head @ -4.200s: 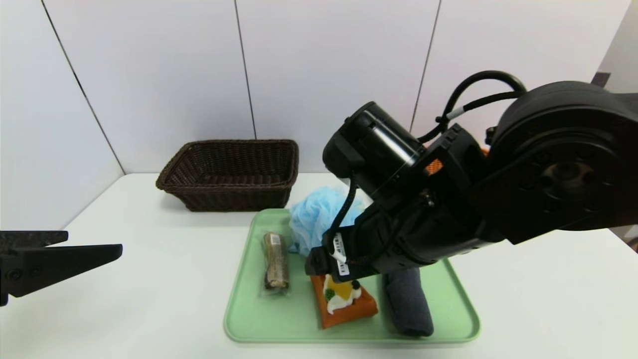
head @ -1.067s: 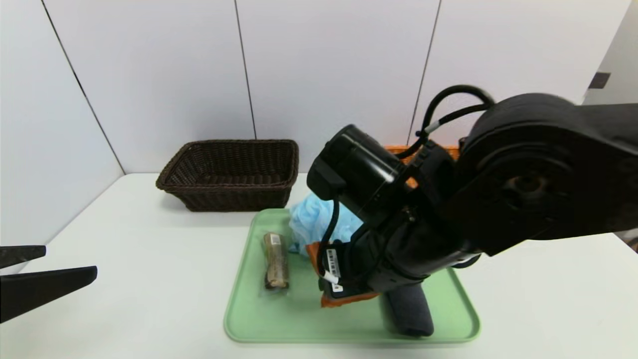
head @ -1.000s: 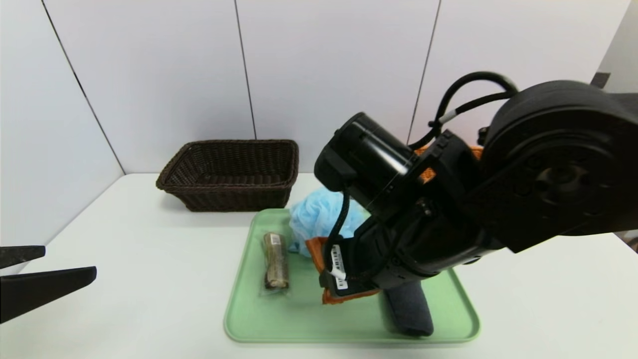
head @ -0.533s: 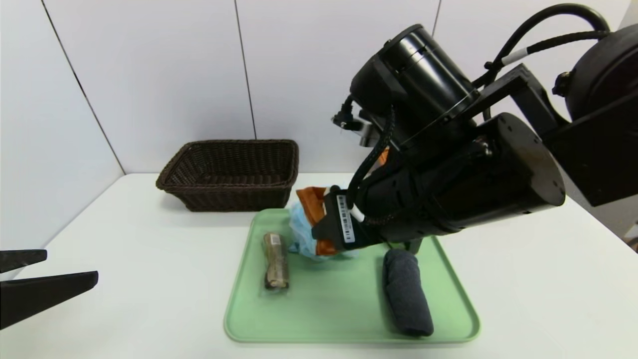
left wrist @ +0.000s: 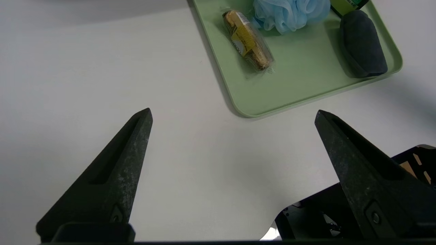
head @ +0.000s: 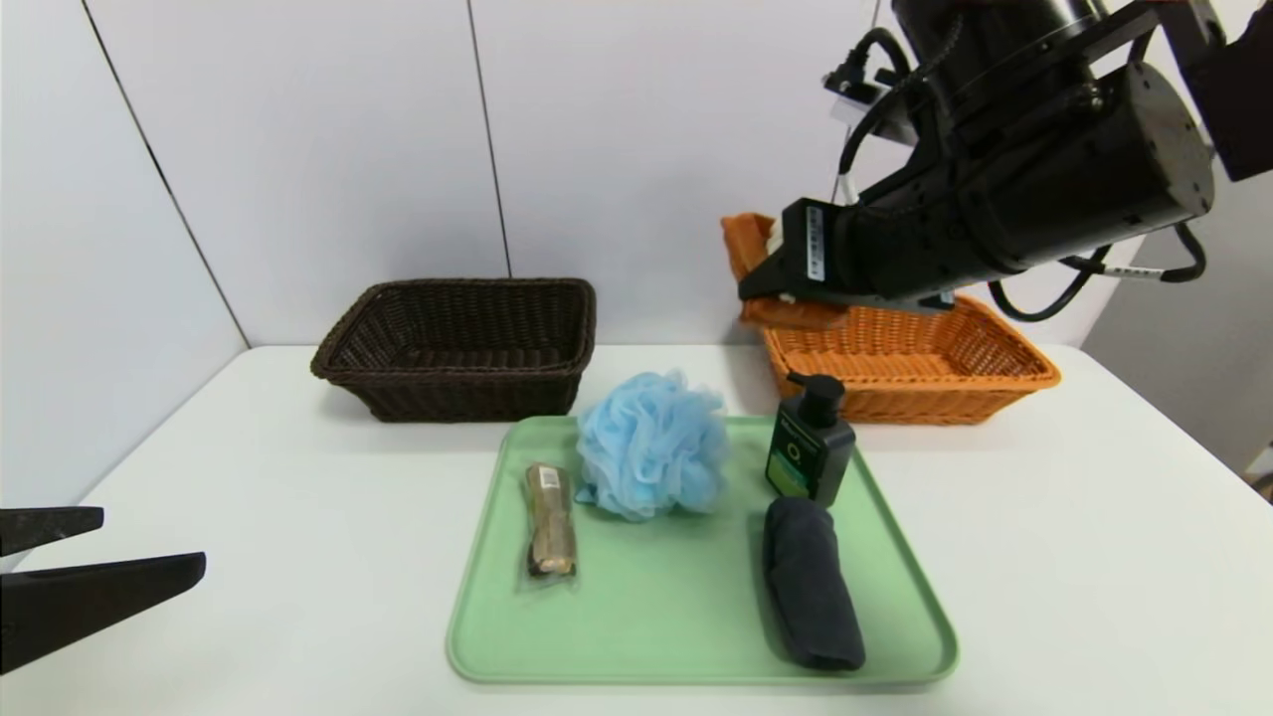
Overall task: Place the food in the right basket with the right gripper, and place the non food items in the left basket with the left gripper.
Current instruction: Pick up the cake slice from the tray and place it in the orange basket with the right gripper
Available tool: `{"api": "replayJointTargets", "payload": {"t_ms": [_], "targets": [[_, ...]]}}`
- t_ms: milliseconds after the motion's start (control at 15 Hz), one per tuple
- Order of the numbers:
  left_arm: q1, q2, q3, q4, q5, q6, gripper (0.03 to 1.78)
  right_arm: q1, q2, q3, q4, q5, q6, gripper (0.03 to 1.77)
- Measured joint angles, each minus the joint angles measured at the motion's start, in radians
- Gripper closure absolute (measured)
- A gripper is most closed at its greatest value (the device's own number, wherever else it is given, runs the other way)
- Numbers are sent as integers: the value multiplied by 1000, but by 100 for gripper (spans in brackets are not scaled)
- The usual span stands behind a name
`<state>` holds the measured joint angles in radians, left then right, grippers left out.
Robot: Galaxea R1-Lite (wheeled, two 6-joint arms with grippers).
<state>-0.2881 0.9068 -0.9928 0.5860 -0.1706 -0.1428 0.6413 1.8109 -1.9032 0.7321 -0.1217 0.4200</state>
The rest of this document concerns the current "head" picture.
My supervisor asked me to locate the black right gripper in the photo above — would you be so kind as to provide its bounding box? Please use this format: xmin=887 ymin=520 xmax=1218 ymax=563
xmin=737 ymin=173 xmax=959 ymax=308

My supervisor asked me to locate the toy waffle with fruit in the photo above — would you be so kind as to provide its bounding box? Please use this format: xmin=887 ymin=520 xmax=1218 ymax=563
xmin=722 ymin=213 xmax=852 ymax=331

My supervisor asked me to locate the blue mesh bath loofah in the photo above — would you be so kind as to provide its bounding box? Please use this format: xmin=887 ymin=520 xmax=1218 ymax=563
xmin=575 ymin=371 xmax=732 ymax=522

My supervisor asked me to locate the dark grey towel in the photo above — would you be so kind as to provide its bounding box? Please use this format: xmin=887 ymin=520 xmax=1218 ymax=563
xmin=762 ymin=496 xmax=866 ymax=672

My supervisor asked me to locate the plastic snack roll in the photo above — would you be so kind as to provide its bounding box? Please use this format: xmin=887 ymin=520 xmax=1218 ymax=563
xmin=517 ymin=461 xmax=580 ymax=590

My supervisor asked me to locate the orange wicker basket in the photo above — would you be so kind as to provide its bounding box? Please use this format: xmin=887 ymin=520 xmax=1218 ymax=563
xmin=761 ymin=295 xmax=1061 ymax=427

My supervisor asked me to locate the dark brown wicker basket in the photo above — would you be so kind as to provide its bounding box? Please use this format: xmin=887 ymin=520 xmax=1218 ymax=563
xmin=310 ymin=277 xmax=598 ymax=424

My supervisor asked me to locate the dark green pump bottle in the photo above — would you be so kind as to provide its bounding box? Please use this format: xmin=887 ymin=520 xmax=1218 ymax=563
xmin=763 ymin=371 xmax=856 ymax=508

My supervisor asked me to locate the light green plastic tray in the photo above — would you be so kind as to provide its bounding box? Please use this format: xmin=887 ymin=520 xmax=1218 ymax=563
xmin=447 ymin=415 xmax=959 ymax=684

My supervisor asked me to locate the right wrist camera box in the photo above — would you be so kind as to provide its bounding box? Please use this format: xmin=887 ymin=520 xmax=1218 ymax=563
xmin=779 ymin=199 xmax=858 ymax=286

